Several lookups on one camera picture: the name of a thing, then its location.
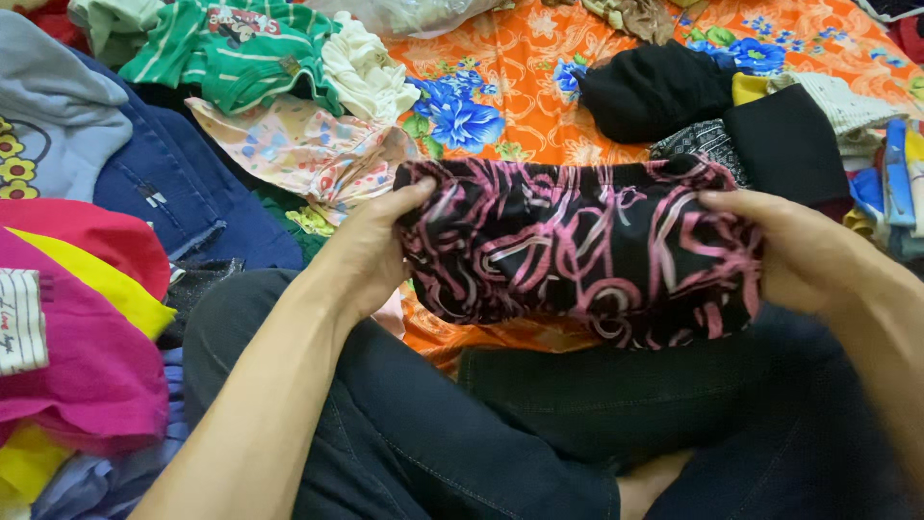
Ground clear plastic bag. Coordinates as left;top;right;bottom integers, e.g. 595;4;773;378
303;0;506;40

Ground green white striped shirt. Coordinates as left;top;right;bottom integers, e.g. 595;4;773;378
119;0;346;117

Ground cream white crumpled garment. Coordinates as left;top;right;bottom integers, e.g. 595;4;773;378
321;11;422;125

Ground olive brown crumpled garment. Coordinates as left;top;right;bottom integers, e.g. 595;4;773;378
541;0;705;46

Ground black square folded garment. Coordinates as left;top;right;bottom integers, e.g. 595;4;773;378
722;83;855;218

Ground stack of colourful folded clothes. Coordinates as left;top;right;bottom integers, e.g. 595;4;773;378
843;119;924;262

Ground black white patterned cloth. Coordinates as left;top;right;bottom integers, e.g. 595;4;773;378
648;119;752;189

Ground dark green cloth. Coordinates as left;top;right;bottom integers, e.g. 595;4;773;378
249;184;329;267

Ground person's left hand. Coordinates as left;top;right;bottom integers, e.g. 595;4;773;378
305;176;437;323

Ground grey blue flower print sweatshirt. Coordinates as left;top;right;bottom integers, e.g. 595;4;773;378
0;9;134;203

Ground person's dark jeans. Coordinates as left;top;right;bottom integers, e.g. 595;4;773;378
180;269;924;520

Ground light blue garment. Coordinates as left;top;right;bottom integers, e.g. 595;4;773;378
30;347;190;520

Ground blue denim jeans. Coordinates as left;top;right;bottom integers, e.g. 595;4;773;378
68;47;306;272

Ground yellow folded cloth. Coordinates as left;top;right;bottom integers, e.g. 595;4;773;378
731;71;772;107

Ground orange floral bedsheet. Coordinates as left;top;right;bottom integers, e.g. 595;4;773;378
383;0;924;373

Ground white knitted garment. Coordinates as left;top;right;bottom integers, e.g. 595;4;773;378
767;71;903;156

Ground person's right hand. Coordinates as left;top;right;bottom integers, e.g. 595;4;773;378
697;189;878;316

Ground pastel patterned pink garment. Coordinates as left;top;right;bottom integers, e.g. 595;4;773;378
185;94;420;238

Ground dark glittery cloth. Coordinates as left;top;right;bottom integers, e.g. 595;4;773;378
155;259;246;351

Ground magenta yellow garment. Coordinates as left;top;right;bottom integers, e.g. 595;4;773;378
0;198;178;456

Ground black pink swirl patterned garment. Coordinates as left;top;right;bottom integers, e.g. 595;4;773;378
393;154;765;351

